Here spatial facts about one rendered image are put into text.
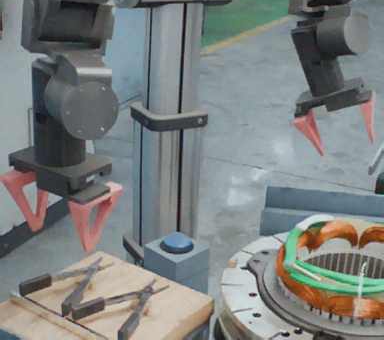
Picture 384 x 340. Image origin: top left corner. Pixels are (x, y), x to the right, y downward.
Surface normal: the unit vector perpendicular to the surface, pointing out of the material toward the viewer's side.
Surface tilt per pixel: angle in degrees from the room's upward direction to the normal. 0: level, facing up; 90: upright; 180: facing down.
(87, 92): 90
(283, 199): 90
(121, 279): 0
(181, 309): 0
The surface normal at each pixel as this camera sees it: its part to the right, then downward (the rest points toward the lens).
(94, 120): 0.54, 0.36
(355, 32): 0.59, 0.05
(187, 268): 0.76, 0.29
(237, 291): 0.07, -0.93
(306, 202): -0.07, 0.36
